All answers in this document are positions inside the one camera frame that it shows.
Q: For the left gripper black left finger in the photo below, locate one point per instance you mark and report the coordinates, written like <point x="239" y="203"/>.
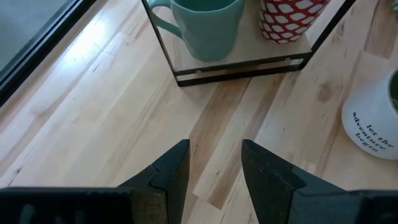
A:
<point x="93" y="205"/>

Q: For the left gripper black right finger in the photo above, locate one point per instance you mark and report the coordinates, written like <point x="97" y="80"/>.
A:
<point x="311" y="205"/>

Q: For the white mug with black lettering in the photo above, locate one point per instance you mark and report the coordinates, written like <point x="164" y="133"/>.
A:
<point x="367" y="124"/>

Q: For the red white lattice mug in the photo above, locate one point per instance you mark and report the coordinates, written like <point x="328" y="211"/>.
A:
<point x="286" y="25"/>

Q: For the green mug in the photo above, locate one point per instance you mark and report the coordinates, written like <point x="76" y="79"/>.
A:
<point x="211" y="34"/>

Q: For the black table frame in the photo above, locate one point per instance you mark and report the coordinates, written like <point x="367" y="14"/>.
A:
<point x="31" y="53"/>

